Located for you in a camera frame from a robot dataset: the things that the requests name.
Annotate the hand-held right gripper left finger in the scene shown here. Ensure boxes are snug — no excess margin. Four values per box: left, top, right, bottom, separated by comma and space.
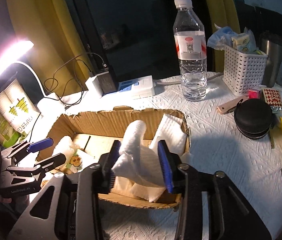
7, 140, 122, 240

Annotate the black power adapter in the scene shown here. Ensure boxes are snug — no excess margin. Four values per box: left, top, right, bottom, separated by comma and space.
96, 64, 119, 94

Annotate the white power strip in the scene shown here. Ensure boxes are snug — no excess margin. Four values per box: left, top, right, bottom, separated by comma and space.
106, 75, 156, 100

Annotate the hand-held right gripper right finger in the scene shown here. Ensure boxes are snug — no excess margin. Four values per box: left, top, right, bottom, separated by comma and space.
157, 140, 273, 240

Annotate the stainless steel tumbler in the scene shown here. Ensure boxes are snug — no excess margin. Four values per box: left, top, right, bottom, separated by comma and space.
259, 31, 282, 88

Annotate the pink small box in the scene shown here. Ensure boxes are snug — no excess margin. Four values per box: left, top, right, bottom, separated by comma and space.
248, 86, 266, 100

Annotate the clear plastic water bottle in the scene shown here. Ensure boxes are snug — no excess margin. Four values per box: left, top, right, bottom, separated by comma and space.
173, 0, 208, 102

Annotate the red diamond pattern card box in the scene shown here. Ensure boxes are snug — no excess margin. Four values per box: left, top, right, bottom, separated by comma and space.
262, 88, 282, 115

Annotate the white embossed table cover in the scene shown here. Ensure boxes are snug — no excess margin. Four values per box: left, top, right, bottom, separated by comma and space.
28, 71, 282, 240

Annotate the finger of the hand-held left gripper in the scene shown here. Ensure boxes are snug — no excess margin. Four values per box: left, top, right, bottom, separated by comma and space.
6, 152, 67, 178
1, 137, 54, 165

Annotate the pink folding knife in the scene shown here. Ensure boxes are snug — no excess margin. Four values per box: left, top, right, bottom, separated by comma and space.
217, 96, 250, 115

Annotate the white charger plug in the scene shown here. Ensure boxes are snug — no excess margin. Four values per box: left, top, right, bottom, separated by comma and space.
85, 76, 104, 98

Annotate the white soft cloth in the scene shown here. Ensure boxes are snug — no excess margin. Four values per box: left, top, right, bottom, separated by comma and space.
112, 120, 169, 188

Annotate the black round zip case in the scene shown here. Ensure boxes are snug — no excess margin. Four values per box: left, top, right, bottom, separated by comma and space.
233, 98, 274, 140

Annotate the tree print paper cup pack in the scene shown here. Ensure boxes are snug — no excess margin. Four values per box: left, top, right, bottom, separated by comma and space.
0, 79, 42, 148

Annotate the white folded tissue pad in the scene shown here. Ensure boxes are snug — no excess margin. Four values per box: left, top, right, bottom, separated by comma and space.
148, 114, 188, 155

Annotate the white folded cloth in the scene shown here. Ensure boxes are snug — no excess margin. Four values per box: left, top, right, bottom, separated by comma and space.
113, 177, 167, 203
53, 135, 76, 161

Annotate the pale blue plastic bag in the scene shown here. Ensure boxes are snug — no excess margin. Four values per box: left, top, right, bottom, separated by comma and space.
207, 24, 239, 51

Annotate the white desk lamp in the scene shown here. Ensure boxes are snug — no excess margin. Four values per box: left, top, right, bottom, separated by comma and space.
0, 40, 66, 117

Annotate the yellow curtain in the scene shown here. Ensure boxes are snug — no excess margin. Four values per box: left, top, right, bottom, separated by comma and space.
199, 0, 241, 34
5, 0, 95, 98

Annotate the brown cardboard box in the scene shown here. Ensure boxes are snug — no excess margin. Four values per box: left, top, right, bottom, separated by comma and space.
36, 106, 192, 210

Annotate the white plastic lattice basket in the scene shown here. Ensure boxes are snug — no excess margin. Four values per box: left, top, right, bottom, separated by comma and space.
222, 44, 268, 97

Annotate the yellow print tissue pack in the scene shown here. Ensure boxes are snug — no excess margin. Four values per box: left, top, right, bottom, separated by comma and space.
232, 29, 257, 55

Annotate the duck print tissue packet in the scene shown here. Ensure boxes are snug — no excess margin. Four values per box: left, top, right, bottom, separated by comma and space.
64, 142, 99, 173

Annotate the black cable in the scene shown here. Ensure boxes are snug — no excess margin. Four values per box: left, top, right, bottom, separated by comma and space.
43, 52, 106, 107

